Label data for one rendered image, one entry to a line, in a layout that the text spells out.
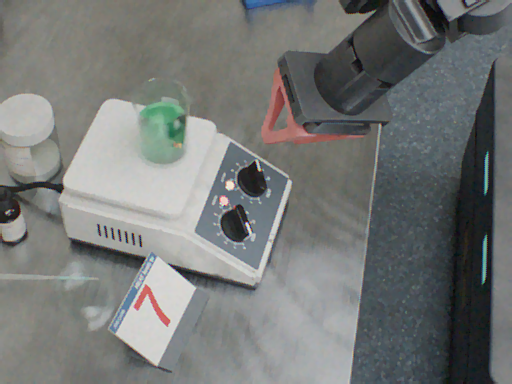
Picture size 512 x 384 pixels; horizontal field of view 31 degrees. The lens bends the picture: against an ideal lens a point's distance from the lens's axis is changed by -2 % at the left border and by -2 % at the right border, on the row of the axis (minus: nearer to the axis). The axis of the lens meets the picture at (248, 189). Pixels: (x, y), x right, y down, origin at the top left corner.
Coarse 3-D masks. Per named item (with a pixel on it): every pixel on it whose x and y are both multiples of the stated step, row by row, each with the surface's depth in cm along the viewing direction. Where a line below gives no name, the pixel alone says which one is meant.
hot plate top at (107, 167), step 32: (96, 128) 90; (128, 128) 90; (192, 128) 90; (96, 160) 87; (128, 160) 87; (192, 160) 88; (96, 192) 85; (128, 192) 85; (160, 192) 85; (192, 192) 86
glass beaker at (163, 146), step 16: (160, 80) 84; (176, 80) 84; (144, 96) 85; (160, 96) 86; (176, 96) 85; (144, 128) 83; (160, 128) 82; (176, 128) 83; (144, 144) 85; (160, 144) 84; (176, 144) 84; (144, 160) 87; (160, 160) 86; (176, 160) 86
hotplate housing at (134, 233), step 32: (64, 192) 87; (288, 192) 94; (64, 224) 90; (96, 224) 88; (128, 224) 86; (160, 224) 85; (192, 224) 85; (160, 256) 89; (192, 256) 87; (224, 256) 86
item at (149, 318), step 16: (160, 272) 87; (144, 288) 85; (160, 288) 86; (176, 288) 87; (144, 304) 84; (160, 304) 86; (176, 304) 87; (128, 320) 83; (144, 320) 84; (160, 320) 85; (128, 336) 82; (144, 336) 83; (160, 336) 85; (144, 352) 83
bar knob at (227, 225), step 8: (232, 208) 87; (240, 208) 87; (224, 216) 87; (232, 216) 87; (240, 216) 86; (224, 224) 87; (232, 224) 87; (240, 224) 86; (248, 224) 86; (224, 232) 87; (232, 232) 87; (240, 232) 87; (248, 232) 86; (232, 240) 87; (240, 240) 87
